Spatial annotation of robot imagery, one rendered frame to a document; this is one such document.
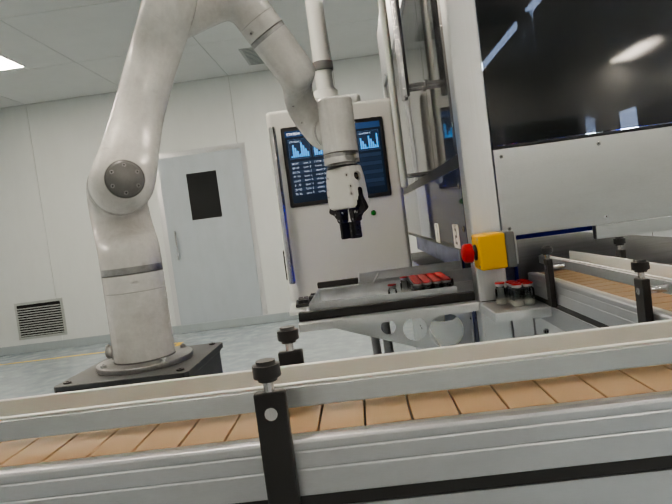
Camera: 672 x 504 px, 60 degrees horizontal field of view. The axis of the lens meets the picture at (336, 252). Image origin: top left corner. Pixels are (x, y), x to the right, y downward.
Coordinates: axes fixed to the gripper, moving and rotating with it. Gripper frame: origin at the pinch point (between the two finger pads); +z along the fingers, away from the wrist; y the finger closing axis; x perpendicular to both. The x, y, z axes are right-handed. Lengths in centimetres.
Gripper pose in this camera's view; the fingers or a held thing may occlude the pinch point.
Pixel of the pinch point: (350, 230)
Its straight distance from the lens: 139.1
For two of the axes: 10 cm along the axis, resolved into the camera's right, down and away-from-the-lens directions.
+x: -7.5, 1.3, -6.5
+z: 1.3, 9.9, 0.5
